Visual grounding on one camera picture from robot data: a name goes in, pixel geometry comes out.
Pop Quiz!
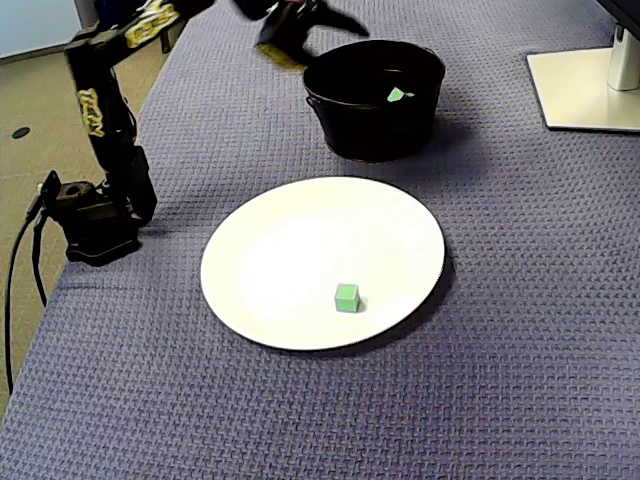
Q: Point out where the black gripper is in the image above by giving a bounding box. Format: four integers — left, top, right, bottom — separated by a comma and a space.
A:
229, 0, 372, 70

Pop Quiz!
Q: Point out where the white round plate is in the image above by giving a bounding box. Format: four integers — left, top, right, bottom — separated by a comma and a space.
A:
199, 175, 447, 352

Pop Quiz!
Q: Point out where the black metal bucket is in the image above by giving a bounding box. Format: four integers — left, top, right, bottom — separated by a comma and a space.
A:
301, 39, 447, 164

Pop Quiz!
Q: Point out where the dark furniture leg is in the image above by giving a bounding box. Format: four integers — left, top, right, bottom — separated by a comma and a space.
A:
158, 22, 177, 55

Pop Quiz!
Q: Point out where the white monitor stand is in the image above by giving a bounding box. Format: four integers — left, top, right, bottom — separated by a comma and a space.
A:
526, 0, 640, 133

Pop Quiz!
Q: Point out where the blue woven cloth mat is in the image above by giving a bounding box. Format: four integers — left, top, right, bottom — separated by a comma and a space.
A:
0, 0, 640, 480

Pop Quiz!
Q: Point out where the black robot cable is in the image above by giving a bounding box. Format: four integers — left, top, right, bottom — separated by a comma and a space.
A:
30, 214, 50, 307
3, 214, 41, 396

